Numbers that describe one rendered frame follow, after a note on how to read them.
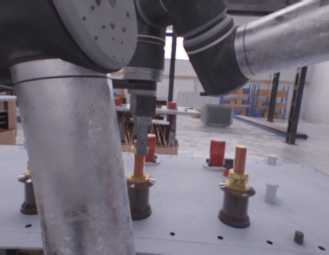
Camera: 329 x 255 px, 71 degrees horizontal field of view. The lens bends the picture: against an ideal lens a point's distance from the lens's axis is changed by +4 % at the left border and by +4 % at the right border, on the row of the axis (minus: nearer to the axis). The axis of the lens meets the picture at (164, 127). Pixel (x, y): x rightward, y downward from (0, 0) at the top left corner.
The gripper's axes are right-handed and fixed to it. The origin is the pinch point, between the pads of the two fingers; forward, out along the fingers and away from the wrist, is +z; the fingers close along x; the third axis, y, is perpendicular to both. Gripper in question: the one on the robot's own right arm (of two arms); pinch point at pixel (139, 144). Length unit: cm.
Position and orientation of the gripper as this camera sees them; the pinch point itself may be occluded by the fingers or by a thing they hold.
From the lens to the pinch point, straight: 60.3
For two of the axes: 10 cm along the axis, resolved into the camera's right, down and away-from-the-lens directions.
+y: 9.6, 0.2, 2.7
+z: -0.6, 9.9, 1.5
